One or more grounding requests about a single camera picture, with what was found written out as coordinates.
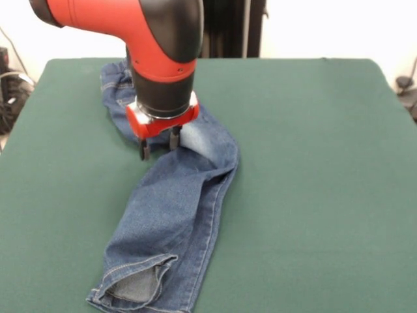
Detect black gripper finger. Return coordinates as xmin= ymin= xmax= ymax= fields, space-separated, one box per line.
xmin=138 ymin=138 xmax=151 ymax=162
xmin=169 ymin=125 xmax=182 ymax=150

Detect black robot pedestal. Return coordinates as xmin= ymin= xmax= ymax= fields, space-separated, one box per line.
xmin=198 ymin=0 xmax=270 ymax=59

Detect blue denim jeans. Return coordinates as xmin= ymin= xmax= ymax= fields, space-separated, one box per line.
xmin=85 ymin=58 xmax=242 ymax=313

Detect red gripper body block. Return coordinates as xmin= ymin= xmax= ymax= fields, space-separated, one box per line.
xmin=125 ymin=91 xmax=201 ymax=140

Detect black floor device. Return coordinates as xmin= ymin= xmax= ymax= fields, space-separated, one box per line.
xmin=395 ymin=75 xmax=417 ymax=123

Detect dark green table cloth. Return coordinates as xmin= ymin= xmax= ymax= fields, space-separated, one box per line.
xmin=0 ymin=57 xmax=417 ymax=313

